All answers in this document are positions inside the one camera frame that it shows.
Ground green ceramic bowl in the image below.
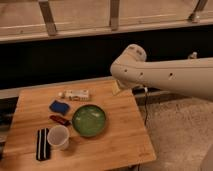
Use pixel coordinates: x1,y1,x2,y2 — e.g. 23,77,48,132
71,104,107,137

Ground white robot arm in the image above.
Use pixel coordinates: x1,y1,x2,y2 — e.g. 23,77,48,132
110,44,213,101

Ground white toothpaste box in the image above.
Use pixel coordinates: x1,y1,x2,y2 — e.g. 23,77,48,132
58,90,90,101

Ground blue sponge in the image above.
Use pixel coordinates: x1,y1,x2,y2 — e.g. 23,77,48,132
49,100,70,115

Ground white plastic cup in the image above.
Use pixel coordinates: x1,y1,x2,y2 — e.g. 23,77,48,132
47,125,69,150

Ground metal railing post right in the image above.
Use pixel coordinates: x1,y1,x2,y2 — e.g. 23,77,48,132
188,0,208,23

